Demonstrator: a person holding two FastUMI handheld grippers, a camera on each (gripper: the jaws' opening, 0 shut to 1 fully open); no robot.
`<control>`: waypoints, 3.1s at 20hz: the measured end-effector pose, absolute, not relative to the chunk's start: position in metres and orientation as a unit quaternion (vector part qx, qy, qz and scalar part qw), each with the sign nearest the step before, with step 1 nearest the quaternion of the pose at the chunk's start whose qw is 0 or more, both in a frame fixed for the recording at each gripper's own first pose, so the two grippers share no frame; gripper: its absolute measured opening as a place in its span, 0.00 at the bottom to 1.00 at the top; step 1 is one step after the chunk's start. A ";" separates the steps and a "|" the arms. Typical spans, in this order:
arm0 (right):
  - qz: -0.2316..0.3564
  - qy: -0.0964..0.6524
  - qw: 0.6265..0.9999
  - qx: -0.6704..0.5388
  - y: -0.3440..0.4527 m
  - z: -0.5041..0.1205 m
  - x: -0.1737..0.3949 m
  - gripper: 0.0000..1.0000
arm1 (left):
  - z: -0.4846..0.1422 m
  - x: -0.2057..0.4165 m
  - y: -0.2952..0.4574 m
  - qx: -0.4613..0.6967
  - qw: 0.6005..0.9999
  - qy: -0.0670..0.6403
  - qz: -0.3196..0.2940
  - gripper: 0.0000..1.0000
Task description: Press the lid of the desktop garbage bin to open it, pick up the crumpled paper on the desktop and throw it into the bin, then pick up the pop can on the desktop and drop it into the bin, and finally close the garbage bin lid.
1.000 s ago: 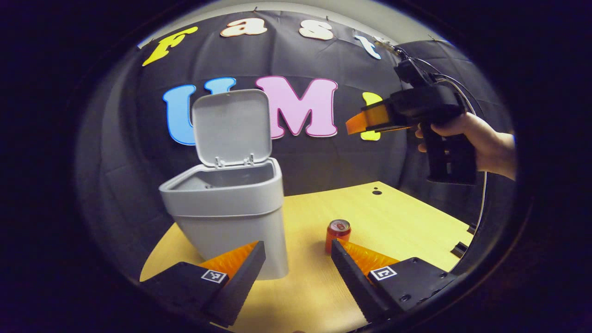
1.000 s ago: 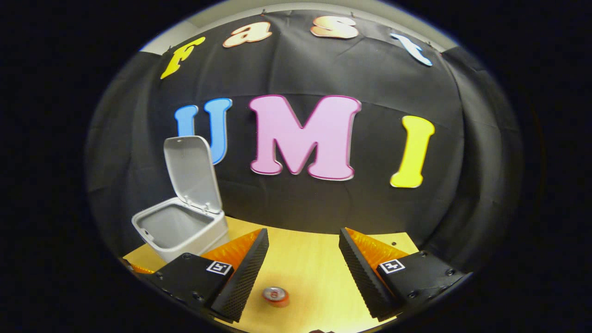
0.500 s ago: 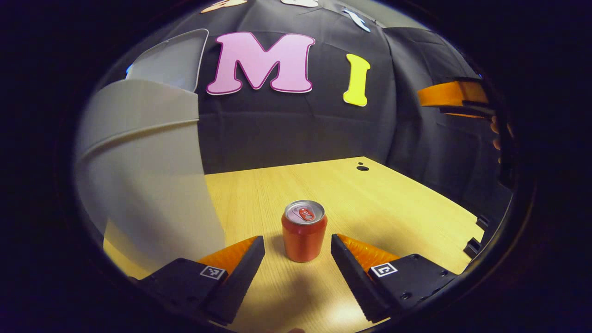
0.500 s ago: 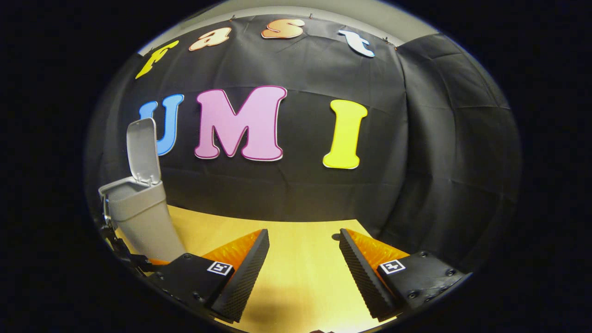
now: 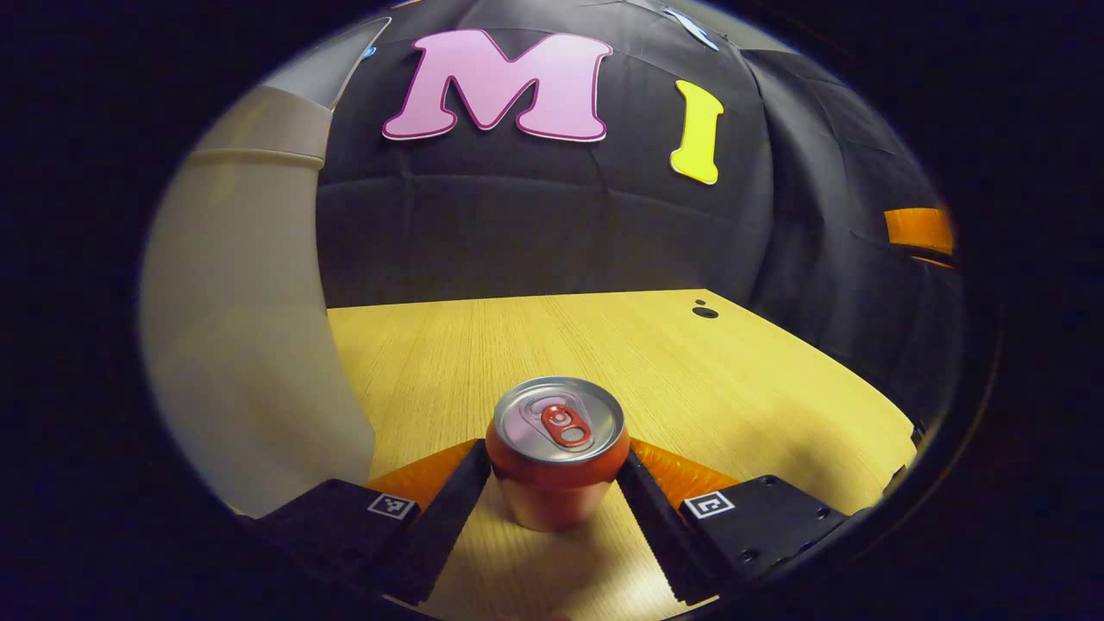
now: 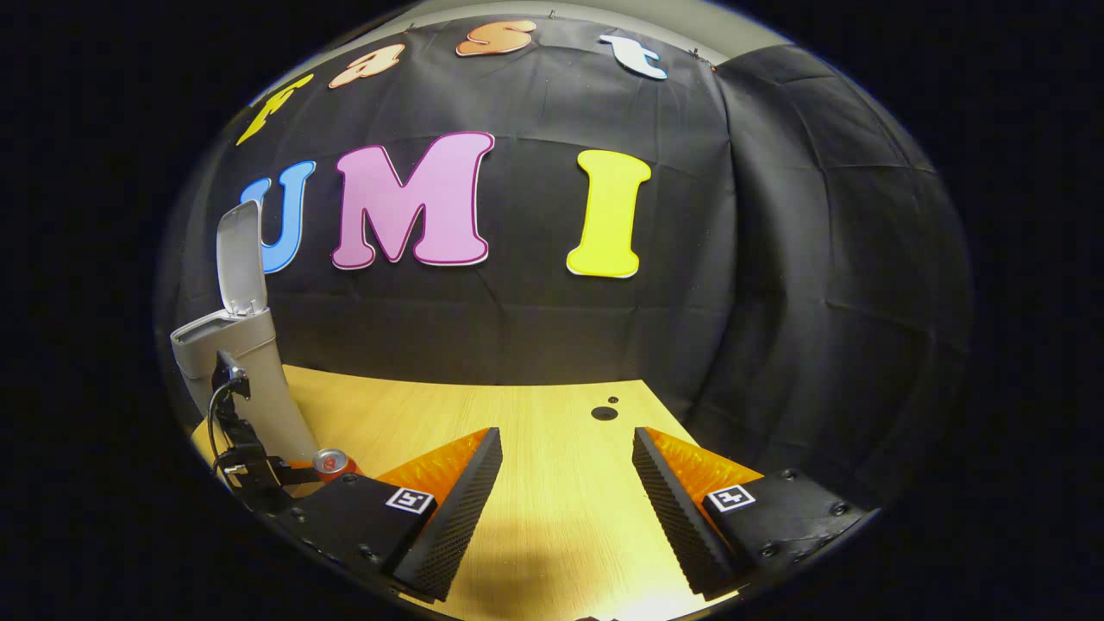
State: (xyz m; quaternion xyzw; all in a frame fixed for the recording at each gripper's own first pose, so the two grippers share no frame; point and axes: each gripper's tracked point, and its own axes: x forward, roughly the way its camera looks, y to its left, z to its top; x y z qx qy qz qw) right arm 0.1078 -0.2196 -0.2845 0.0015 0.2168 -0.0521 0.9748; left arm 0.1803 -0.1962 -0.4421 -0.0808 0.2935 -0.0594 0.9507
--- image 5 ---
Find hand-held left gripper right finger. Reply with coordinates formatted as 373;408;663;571
614;436;863;606

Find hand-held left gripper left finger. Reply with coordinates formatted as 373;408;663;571
246;438;492;606

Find red pop can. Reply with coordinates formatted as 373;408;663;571
485;376;631;532

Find white desktop garbage bin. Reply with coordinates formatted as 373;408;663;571
138;17;393;518

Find black backdrop cloth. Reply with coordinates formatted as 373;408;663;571
315;0;967;423

